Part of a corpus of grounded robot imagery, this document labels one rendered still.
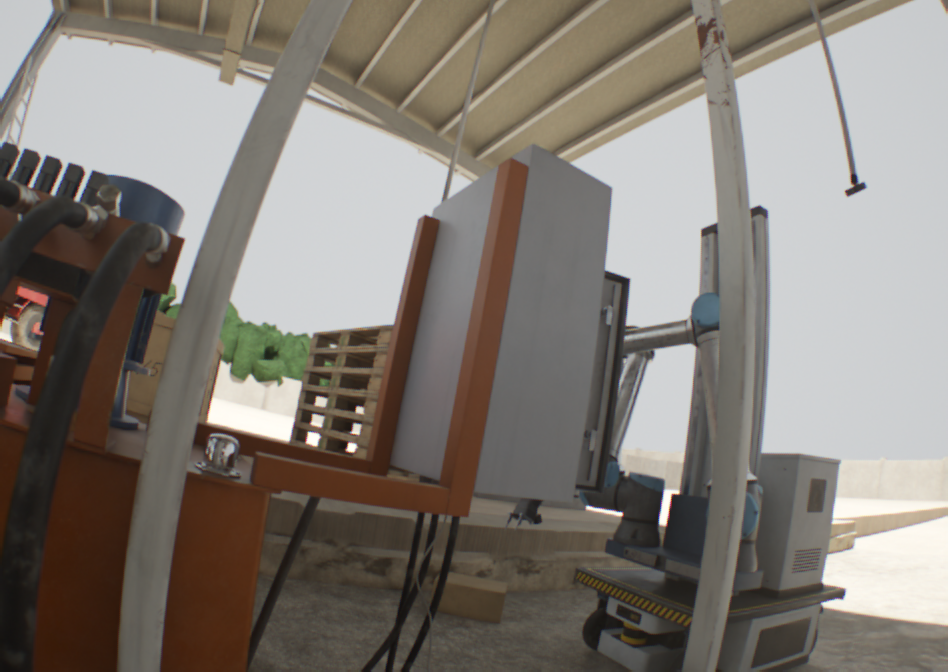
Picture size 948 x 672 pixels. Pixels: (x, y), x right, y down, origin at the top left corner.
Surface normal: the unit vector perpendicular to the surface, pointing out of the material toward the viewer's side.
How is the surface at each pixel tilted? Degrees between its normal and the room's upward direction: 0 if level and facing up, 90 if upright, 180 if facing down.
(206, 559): 90
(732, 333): 100
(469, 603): 90
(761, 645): 90
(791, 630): 90
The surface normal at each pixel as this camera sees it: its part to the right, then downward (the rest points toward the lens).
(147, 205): 0.79, -0.01
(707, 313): -0.52, -0.42
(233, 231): 0.50, -0.07
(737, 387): -0.86, -0.11
